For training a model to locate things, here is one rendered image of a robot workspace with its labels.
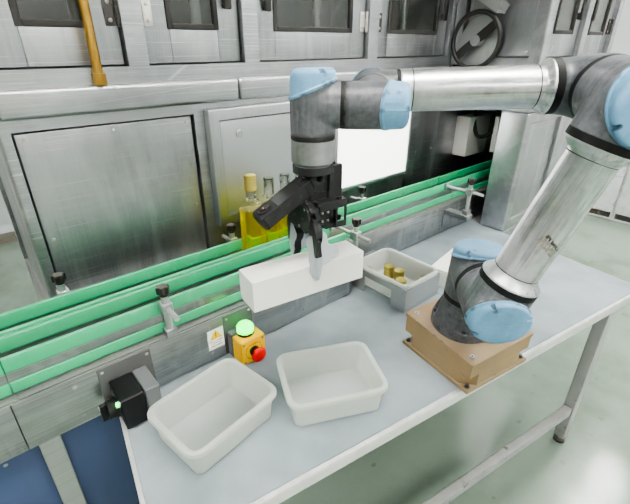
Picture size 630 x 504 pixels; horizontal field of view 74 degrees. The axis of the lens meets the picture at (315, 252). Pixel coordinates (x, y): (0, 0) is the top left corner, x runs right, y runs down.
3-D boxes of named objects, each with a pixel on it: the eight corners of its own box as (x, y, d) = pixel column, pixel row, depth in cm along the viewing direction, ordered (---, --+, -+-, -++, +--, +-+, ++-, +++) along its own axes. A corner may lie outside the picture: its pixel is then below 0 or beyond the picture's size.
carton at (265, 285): (362, 277, 86) (363, 251, 83) (254, 312, 75) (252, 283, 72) (345, 265, 91) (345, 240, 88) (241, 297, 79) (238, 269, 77)
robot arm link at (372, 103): (406, 73, 72) (342, 72, 73) (414, 84, 62) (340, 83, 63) (401, 119, 76) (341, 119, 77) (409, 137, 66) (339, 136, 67)
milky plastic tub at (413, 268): (385, 267, 151) (387, 246, 147) (438, 292, 136) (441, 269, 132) (351, 283, 141) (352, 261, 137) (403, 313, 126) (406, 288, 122)
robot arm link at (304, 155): (304, 145, 66) (281, 136, 73) (305, 173, 68) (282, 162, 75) (343, 140, 70) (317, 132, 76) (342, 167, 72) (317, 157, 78)
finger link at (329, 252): (346, 276, 78) (339, 228, 77) (319, 284, 76) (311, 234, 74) (337, 273, 81) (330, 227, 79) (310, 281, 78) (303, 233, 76)
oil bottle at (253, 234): (258, 259, 129) (254, 193, 120) (269, 266, 126) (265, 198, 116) (243, 265, 126) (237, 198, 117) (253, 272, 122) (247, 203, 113)
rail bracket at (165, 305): (177, 329, 99) (168, 280, 93) (191, 344, 94) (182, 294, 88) (160, 336, 96) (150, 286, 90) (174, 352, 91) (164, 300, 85)
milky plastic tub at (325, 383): (275, 382, 103) (274, 354, 99) (361, 365, 108) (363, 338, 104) (290, 440, 87) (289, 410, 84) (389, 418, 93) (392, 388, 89)
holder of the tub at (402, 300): (374, 263, 155) (375, 244, 151) (437, 294, 136) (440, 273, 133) (340, 278, 145) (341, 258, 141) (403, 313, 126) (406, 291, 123)
